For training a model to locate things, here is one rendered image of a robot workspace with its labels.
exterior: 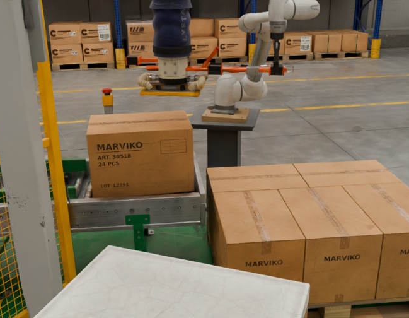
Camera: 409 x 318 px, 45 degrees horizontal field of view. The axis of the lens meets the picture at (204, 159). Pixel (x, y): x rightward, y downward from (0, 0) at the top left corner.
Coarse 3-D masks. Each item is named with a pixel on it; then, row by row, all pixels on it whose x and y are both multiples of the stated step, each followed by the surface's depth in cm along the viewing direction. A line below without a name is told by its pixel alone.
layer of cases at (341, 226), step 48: (240, 192) 293; (288, 192) 292; (336, 192) 291; (384, 192) 290; (240, 240) 241; (288, 240) 241; (336, 240) 244; (384, 240) 247; (336, 288) 254; (384, 288) 257
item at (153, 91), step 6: (144, 90) 279; (150, 90) 278; (156, 90) 278; (162, 90) 278; (168, 90) 278; (174, 90) 278; (180, 90) 278; (186, 90) 278; (198, 90) 280; (192, 96) 275; (198, 96) 274
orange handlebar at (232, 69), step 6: (144, 60) 311; (150, 60) 310; (156, 60) 310; (150, 66) 287; (156, 66) 287; (192, 66) 285; (198, 66) 284; (234, 66) 281; (234, 72) 279; (264, 72) 277
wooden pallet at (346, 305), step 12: (372, 300) 259; (384, 300) 260; (396, 300) 261; (408, 300) 262; (312, 312) 269; (324, 312) 259; (336, 312) 260; (348, 312) 261; (360, 312) 269; (372, 312) 269; (384, 312) 268; (396, 312) 268; (408, 312) 268
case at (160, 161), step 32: (96, 128) 282; (128, 128) 281; (160, 128) 280; (192, 128) 280; (96, 160) 278; (128, 160) 280; (160, 160) 284; (192, 160) 287; (96, 192) 284; (128, 192) 288; (160, 192) 291
